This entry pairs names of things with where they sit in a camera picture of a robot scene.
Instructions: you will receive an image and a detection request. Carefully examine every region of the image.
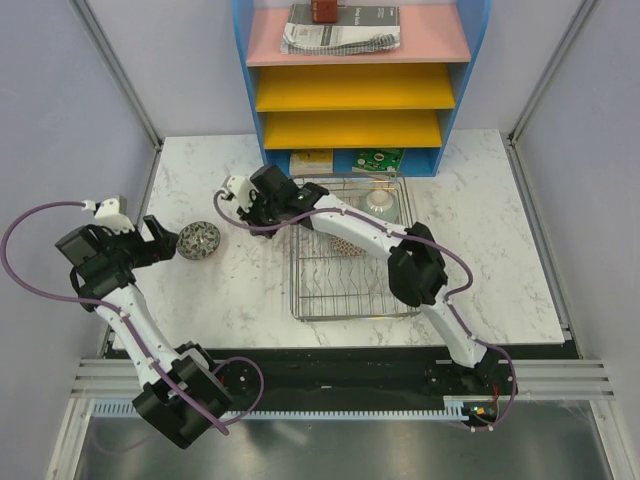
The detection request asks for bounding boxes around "dark grey bottom bowl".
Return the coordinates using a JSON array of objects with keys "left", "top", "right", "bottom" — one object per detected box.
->
[{"left": 176, "top": 221, "right": 221, "bottom": 261}]

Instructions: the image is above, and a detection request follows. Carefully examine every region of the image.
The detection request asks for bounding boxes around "brown dotted pattern bowl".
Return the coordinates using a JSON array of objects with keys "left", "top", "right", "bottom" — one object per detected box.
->
[{"left": 329, "top": 236, "right": 365, "bottom": 257}]

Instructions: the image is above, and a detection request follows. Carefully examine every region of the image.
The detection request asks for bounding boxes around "pale green glass bowl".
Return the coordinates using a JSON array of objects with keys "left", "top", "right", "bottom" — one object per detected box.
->
[{"left": 360, "top": 189, "right": 399, "bottom": 223}]

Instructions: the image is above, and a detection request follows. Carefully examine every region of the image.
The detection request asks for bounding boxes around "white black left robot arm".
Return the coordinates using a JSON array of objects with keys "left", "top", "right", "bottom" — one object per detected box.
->
[{"left": 55, "top": 215, "right": 232, "bottom": 449}]

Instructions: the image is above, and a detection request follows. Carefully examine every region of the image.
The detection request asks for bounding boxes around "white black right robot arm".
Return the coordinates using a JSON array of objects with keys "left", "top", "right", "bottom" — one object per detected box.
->
[{"left": 225, "top": 165, "right": 497, "bottom": 394}]

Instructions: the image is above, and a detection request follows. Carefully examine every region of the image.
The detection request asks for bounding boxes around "yellow illustrated book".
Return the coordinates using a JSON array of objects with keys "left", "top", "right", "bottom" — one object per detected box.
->
[{"left": 289, "top": 149, "right": 333, "bottom": 176}]

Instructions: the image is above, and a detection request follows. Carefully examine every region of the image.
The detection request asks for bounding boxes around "green book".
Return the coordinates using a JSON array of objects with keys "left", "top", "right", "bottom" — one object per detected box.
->
[{"left": 352, "top": 148, "right": 405, "bottom": 173}]

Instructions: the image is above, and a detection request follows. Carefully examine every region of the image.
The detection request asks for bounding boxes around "blue shelf unit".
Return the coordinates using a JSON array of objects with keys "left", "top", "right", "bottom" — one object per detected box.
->
[{"left": 231, "top": 1, "right": 492, "bottom": 177}]

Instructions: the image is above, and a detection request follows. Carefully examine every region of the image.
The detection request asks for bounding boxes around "grey manual booklet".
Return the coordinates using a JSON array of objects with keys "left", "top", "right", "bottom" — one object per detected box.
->
[{"left": 280, "top": 3, "right": 401, "bottom": 56}]

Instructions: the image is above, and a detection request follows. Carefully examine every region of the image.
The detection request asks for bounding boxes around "brown wooden block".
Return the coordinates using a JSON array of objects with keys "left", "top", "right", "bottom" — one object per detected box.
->
[{"left": 310, "top": 0, "right": 346, "bottom": 24}]

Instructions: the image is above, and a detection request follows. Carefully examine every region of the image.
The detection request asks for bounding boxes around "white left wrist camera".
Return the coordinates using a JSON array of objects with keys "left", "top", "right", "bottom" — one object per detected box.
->
[{"left": 82, "top": 195, "right": 135, "bottom": 235}]

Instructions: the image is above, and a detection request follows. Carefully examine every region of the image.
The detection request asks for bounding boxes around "stainless wire dish rack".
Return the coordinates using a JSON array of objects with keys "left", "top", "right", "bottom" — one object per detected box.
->
[{"left": 288, "top": 173, "right": 418, "bottom": 322}]

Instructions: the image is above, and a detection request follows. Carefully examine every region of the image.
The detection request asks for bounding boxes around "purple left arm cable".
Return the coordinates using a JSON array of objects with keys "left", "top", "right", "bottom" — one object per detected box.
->
[{"left": 0, "top": 199, "right": 265, "bottom": 454}]

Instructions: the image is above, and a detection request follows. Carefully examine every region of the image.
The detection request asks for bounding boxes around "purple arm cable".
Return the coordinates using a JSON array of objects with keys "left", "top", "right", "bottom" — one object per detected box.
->
[
  {"left": 213, "top": 189, "right": 519, "bottom": 434},
  {"left": 0, "top": 199, "right": 265, "bottom": 454}
]

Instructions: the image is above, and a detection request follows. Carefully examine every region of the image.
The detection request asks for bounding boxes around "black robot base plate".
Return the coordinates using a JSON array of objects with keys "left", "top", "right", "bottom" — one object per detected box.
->
[{"left": 103, "top": 344, "right": 581, "bottom": 414}]

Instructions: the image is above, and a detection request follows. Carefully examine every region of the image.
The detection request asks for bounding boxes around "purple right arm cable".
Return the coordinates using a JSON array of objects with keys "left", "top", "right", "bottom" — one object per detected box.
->
[{"left": 213, "top": 189, "right": 519, "bottom": 434}]

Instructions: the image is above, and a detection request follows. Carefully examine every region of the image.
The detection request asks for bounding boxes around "white slotted cable duct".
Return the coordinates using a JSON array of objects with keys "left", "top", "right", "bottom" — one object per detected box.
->
[{"left": 91, "top": 399, "right": 478, "bottom": 422}]

